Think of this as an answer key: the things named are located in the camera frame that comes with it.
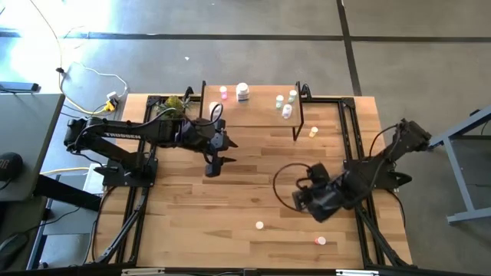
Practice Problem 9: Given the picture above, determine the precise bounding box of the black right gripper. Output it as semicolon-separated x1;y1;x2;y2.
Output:
292;179;348;225

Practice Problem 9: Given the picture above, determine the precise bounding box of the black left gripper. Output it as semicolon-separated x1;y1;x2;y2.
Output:
202;128;239;164

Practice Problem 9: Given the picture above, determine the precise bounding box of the large white medicine bottle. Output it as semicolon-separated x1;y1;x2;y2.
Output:
235;82;251;103
208;101;223;120

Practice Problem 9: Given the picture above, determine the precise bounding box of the wooden shelf with black legs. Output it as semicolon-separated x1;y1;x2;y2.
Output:
198;80;306;142

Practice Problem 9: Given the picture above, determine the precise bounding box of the white box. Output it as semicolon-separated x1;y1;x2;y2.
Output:
83;163;107;196

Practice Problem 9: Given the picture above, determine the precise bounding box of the black desk beam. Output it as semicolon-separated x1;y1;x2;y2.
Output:
33;174;103;212

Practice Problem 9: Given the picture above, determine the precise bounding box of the grey platform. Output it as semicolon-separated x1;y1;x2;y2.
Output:
41;174;101;237

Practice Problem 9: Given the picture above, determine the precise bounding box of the grey desk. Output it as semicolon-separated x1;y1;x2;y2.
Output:
0;93;66;202

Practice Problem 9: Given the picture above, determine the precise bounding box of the dark flat device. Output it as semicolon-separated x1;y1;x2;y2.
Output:
0;80;40;94

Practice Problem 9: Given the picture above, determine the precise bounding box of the black round pouch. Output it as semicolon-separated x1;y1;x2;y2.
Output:
0;152;24;182

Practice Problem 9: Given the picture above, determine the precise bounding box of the black rounded object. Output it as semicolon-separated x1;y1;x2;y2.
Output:
0;232;30;271

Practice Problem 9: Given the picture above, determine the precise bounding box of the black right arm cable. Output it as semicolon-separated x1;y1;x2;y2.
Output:
272;162;314;212

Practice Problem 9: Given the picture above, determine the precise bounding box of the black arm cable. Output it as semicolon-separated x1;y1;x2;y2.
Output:
272;162;314;212
136;101;226;130

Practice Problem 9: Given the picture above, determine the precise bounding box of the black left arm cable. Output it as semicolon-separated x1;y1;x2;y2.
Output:
136;101;226;130

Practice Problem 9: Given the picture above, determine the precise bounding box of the silver bracket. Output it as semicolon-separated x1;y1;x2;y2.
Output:
336;269;380;276
121;268;166;276

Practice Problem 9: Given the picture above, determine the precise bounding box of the black aluminium table frame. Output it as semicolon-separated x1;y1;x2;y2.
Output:
87;94;414;276

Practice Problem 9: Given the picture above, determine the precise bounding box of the long yellow cable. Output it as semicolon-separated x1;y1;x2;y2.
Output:
29;0;112;116

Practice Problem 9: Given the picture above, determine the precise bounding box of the white cable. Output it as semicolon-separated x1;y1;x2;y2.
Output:
61;61;130;99

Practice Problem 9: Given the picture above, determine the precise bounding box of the thin black floor cable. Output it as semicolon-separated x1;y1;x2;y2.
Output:
62;102;111;121

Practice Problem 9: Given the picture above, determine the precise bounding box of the short yellow cable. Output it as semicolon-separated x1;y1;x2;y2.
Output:
39;166;92;176

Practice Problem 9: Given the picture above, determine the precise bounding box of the blue-grey metal table frame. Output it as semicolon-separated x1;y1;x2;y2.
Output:
423;107;491;225

